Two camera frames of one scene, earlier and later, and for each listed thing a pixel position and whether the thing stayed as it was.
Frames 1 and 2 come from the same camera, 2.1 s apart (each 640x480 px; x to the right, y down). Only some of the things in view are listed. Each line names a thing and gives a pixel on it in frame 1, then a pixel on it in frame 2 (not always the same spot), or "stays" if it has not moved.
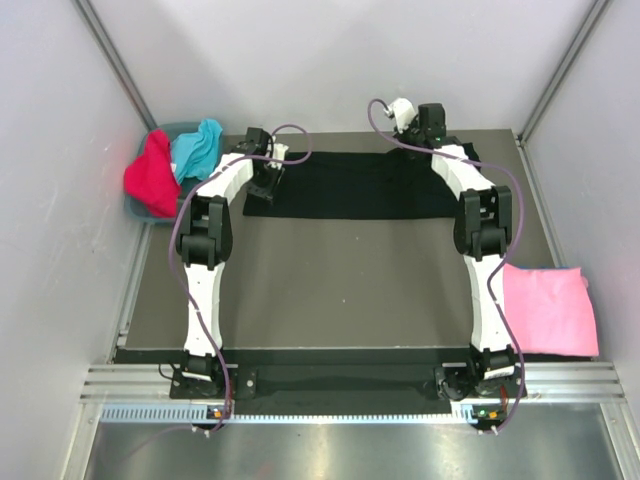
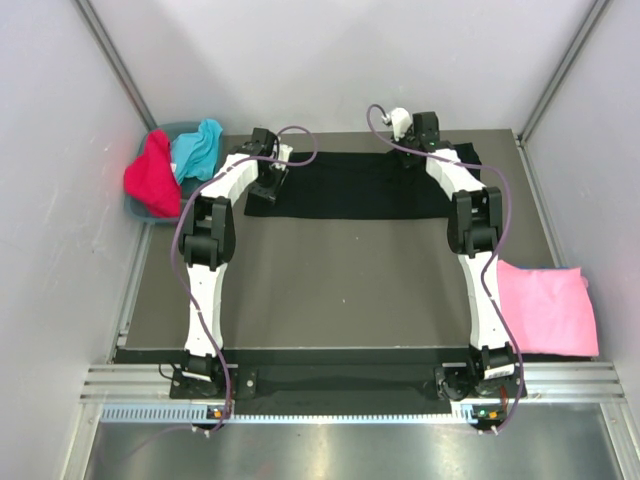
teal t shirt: [195, 153] stays
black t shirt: [395, 184] stays
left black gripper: [268, 193] stays
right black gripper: [401, 137] to [408, 134]
